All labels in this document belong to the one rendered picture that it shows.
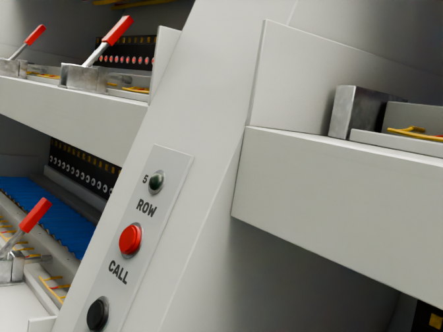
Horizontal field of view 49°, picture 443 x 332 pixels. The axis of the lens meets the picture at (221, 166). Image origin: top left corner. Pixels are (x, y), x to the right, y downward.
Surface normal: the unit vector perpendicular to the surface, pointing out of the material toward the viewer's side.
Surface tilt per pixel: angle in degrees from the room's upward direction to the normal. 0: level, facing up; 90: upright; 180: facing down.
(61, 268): 108
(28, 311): 17
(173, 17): 90
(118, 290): 90
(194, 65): 90
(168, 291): 90
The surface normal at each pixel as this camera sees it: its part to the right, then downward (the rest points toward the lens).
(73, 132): -0.78, -0.05
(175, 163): -0.70, -0.34
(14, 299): 0.16, -0.98
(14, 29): 0.60, 0.19
